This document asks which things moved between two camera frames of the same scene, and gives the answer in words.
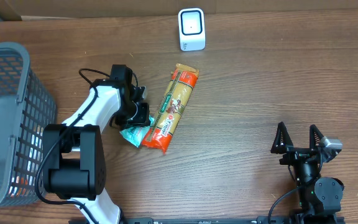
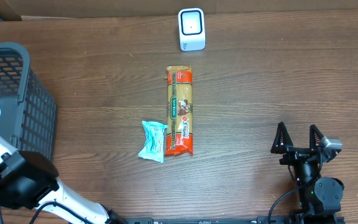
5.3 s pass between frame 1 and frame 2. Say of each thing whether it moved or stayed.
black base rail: stayed
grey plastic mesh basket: stayed
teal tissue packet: moved
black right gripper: stayed
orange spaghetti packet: moved
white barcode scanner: stayed
